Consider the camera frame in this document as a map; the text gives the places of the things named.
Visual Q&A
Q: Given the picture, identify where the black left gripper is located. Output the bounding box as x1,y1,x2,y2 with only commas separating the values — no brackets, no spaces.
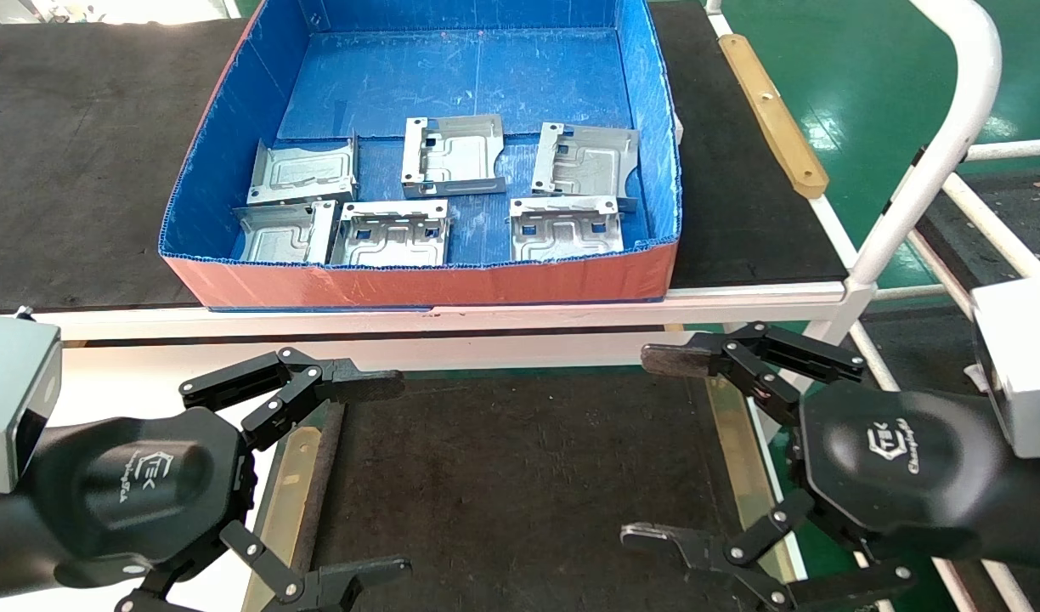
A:
0,346,414,612

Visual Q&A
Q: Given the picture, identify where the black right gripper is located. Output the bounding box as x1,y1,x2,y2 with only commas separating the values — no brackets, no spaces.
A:
619,321,1040,612

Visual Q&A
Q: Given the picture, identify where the stamped metal bracket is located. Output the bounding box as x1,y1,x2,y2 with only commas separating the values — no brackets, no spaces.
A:
246,136,358,207
328,200,450,269
531,122,641,213
509,195,625,263
234,201,338,265
401,115,507,199

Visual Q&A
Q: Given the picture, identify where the blue corrugated plastic box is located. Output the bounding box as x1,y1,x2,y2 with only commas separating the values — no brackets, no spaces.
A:
157,0,683,312

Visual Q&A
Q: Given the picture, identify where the tan strip beside small mat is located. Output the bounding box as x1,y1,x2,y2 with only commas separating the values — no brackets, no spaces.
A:
705,378,807,587

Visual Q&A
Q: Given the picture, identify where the tan strip with dark edge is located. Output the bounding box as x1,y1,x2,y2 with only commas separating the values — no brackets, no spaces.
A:
242,399,348,612

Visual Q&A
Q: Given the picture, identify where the small black work mat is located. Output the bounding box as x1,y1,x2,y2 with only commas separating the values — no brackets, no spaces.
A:
312,374,784,612

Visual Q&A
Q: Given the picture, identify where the dark green tray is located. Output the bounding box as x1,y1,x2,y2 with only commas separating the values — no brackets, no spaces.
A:
252,365,810,612

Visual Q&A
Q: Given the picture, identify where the long tan wooden strip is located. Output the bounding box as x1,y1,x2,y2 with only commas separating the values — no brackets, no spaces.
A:
718,34,829,201

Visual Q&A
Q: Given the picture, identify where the white diagonal pipe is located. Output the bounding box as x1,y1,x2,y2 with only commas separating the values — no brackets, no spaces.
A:
943,173,1040,280

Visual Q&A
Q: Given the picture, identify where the large black table mat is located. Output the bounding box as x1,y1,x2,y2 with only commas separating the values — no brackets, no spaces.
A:
0,0,851,312

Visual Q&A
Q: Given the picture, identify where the white horizontal pipe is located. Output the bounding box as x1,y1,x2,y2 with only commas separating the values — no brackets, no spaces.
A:
964,136,1040,163

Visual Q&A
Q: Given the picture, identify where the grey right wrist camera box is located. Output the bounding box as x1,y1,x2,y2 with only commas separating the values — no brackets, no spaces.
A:
969,274,1040,460

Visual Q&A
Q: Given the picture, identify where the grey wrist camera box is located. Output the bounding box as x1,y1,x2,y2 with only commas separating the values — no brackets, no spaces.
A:
0,310,63,496
969,274,1040,460

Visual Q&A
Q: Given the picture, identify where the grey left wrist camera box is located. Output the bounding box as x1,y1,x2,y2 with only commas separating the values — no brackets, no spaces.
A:
0,310,63,496

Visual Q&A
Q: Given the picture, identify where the white curved pipe rail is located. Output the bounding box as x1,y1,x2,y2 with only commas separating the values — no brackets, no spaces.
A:
847,0,1003,286

